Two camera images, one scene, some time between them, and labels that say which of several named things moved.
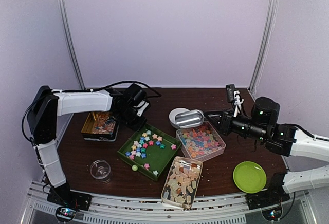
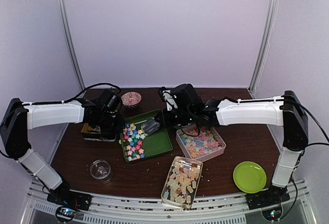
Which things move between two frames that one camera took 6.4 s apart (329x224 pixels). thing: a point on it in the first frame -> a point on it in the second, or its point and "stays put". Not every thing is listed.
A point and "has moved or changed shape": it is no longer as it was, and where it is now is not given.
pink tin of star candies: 201,143 stays put
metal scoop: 182,117 has moved or changed shape
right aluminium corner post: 262,54 stays put
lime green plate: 250,176 stays put
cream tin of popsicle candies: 181,181 stays put
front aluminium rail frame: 151,210 stays put
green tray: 149,151 has moved or changed shape
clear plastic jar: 101,169 stays put
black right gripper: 224,125 -> 165,120
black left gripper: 137,126 -> 120,126
